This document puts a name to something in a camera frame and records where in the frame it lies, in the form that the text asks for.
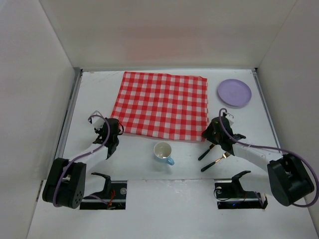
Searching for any lilac round plate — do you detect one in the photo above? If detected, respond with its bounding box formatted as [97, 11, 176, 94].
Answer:
[217, 79, 252, 107]

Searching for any white mug blue outside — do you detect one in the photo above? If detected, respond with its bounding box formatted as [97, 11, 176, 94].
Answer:
[154, 142, 175, 166]

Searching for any red white checkered cloth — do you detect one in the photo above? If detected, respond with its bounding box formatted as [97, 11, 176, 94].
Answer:
[111, 71, 209, 141]

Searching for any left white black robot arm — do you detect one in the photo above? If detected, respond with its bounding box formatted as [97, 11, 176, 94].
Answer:
[42, 114, 124, 209]

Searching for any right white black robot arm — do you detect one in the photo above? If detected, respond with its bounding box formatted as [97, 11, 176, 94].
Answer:
[201, 116, 319, 208]

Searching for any gold knife dark handle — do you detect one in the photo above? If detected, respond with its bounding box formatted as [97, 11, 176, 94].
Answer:
[198, 144, 215, 161]

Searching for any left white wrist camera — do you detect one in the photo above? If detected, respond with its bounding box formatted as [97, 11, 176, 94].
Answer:
[88, 111, 105, 130]

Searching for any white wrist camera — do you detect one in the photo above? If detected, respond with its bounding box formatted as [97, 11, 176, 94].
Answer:
[88, 111, 105, 130]
[223, 113, 235, 126]

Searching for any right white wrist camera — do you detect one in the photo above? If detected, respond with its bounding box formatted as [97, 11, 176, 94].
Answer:
[223, 113, 235, 126]

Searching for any gold fork dark handle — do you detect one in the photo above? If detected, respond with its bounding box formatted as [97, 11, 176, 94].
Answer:
[201, 152, 231, 172]

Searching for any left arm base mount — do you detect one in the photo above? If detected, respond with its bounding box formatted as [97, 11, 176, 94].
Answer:
[79, 181, 128, 210]

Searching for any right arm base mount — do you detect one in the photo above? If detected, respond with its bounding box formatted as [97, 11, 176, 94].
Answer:
[213, 180, 268, 210]

